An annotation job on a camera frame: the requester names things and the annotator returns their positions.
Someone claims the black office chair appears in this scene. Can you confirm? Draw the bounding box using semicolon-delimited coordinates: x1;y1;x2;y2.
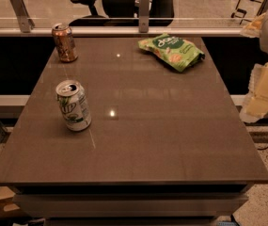
70;0;174;26

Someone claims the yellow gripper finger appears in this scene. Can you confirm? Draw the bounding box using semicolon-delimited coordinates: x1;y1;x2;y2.
240;62;268;123
240;13;266;38

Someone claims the green rice chip bag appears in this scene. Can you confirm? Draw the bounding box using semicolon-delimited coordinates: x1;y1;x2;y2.
138;33;205;73

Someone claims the brown table with drawers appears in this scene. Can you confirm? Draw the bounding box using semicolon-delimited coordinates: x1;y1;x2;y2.
0;38;268;226

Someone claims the yellow black cart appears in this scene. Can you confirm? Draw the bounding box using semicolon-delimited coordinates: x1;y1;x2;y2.
230;0;267;24

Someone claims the copper brown soda can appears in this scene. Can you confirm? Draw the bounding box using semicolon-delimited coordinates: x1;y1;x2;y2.
52;23;78;62

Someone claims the white green 7up can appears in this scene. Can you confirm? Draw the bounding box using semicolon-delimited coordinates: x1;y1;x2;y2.
55;80;91;132

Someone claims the middle metal railing bracket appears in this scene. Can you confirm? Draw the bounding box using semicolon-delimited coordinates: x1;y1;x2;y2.
138;0;150;33

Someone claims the left metal railing bracket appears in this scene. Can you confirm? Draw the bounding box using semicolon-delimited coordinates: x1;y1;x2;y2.
9;0;35;33

